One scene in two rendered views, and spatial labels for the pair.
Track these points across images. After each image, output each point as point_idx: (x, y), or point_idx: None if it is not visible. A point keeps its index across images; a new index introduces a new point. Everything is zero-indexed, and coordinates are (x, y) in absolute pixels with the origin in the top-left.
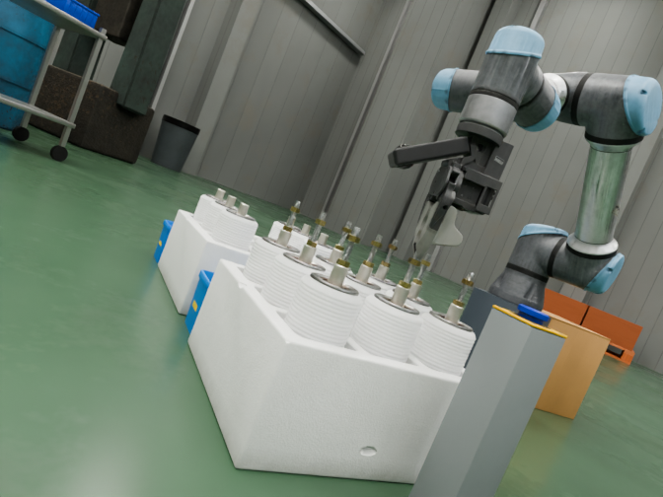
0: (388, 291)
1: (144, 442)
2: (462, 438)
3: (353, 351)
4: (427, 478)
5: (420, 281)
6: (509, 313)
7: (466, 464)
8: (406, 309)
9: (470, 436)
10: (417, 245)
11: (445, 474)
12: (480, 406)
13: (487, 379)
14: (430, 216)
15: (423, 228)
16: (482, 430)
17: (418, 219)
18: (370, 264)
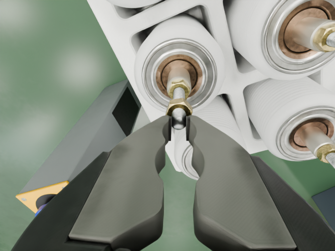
0: (326, 97)
1: None
2: (92, 112)
3: (109, 12)
4: (115, 91)
5: (321, 157)
6: (43, 188)
7: (87, 110)
8: (154, 87)
9: (85, 116)
10: (157, 118)
11: (102, 99)
12: (78, 128)
13: (72, 140)
14: (126, 177)
15: (156, 146)
16: (75, 124)
17: (264, 166)
18: (317, 41)
